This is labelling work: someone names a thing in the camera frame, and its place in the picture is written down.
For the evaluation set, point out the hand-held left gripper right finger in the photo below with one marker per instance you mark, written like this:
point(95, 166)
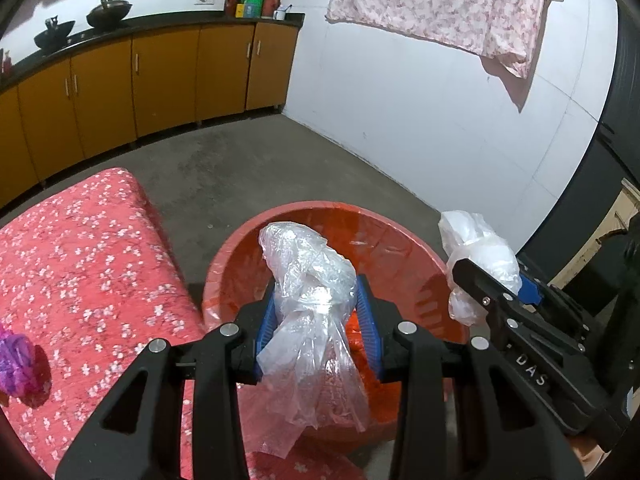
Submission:
point(367, 330)

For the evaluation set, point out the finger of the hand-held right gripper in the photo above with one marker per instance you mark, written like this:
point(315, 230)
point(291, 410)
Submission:
point(482, 290)
point(531, 292)

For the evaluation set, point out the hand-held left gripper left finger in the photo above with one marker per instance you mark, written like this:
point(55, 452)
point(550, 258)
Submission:
point(265, 330)

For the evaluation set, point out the white plastic bag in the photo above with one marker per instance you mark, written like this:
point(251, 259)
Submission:
point(480, 245)

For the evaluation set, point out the clear plastic bag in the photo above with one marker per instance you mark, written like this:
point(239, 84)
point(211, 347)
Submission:
point(305, 280)

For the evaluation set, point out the red plastic basin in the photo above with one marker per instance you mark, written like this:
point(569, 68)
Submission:
point(400, 260)

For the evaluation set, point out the magenta plastic bag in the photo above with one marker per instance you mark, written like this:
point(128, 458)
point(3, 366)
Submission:
point(17, 360)

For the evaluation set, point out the yellow kitchen cabinet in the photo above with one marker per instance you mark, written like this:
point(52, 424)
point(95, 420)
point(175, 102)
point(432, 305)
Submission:
point(165, 80)

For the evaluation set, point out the pink floral hanging cloth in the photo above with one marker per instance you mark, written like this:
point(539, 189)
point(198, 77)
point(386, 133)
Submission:
point(440, 5)

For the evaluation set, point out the white cup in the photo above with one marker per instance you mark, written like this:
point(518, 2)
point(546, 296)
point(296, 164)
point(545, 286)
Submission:
point(281, 13)

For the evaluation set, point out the green box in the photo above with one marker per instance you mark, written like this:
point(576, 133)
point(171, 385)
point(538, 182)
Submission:
point(250, 5)

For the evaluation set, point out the black wok with lid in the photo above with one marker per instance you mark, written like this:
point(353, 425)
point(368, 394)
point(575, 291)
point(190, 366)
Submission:
point(109, 14)

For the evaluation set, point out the black wok with utensils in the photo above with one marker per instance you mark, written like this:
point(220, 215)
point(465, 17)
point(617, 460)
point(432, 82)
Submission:
point(54, 35)

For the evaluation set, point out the red bottle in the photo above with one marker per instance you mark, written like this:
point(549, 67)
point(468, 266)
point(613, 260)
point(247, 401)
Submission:
point(6, 65)

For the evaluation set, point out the beige wooden frame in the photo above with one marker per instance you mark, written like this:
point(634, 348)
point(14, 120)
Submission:
point(595, 250)

